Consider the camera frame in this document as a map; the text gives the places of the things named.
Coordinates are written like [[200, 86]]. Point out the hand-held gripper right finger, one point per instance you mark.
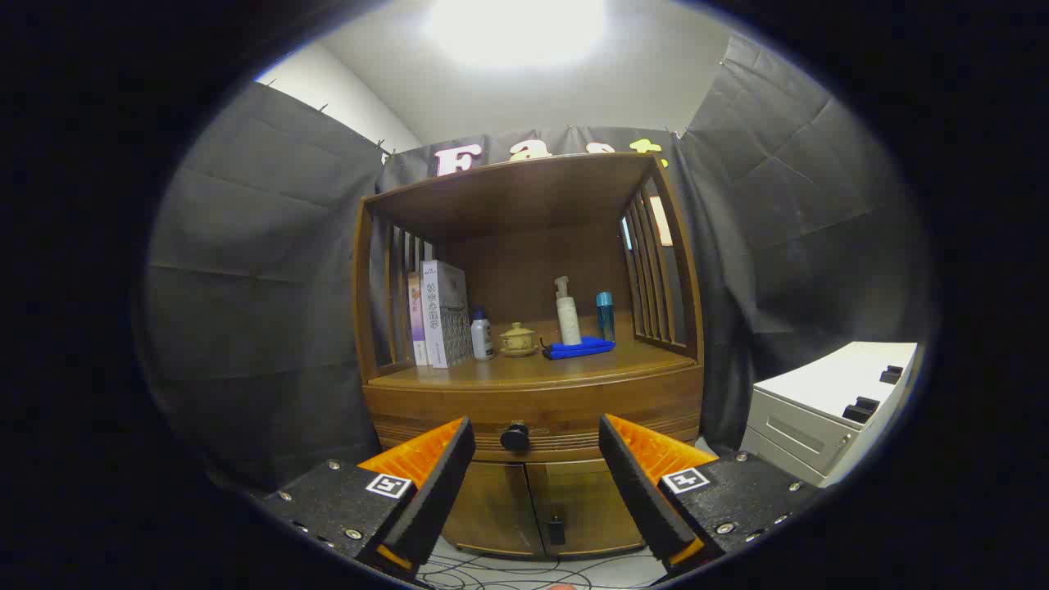
[[639, 492]]

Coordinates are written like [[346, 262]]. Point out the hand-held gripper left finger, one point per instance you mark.
[[438, 492]]

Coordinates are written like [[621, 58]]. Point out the wooden drawer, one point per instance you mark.
[[459, 406]]

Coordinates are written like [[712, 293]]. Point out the black drawer knob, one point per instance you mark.
[[515, 437]]

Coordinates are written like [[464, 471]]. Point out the wooden cabinet door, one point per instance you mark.
[[590, 512], [492, 508]]

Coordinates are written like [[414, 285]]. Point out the wooden countertop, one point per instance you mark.
[[533, 369]]

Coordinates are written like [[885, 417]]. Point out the white drawer cabinet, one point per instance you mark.
[[819, 393]]

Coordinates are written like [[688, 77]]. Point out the wooden cabinet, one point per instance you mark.
[[508, 197]]

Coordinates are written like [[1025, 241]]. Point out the blue folded cloth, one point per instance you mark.
[[578, 349]]

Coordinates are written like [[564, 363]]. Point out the white bottle blue cap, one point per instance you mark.
[[482, 338]]

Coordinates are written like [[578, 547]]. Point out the yellow lidded ceramic teacup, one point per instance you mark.
[[517, 339]]

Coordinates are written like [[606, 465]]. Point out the thin purple book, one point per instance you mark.
[[416, 319]]

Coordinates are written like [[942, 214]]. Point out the clear blue bottle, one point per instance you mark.
[[606, 319]]

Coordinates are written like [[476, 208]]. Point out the thick white book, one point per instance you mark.
[[447, 315]]

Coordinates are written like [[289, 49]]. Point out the white pump bottle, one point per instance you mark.
[[568, 319]]

